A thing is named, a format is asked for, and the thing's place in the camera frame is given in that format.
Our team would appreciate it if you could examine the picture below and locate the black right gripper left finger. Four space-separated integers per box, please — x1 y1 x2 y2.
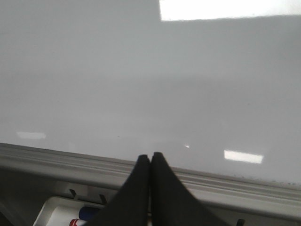
87 154 150 226

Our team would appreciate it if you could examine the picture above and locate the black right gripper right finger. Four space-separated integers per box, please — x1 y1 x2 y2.
150 152 228 226

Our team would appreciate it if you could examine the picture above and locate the blue capped marker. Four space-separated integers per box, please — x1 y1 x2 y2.
79 206 100 221

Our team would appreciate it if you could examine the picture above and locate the red capped marker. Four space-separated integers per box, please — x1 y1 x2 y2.
69 218 87 226

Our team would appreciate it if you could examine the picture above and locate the white marker tray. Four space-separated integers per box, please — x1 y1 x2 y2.
34 183 301 226

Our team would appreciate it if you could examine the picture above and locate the white whiteboard with aluminium frame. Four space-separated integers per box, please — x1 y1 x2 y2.
0 0 301 219

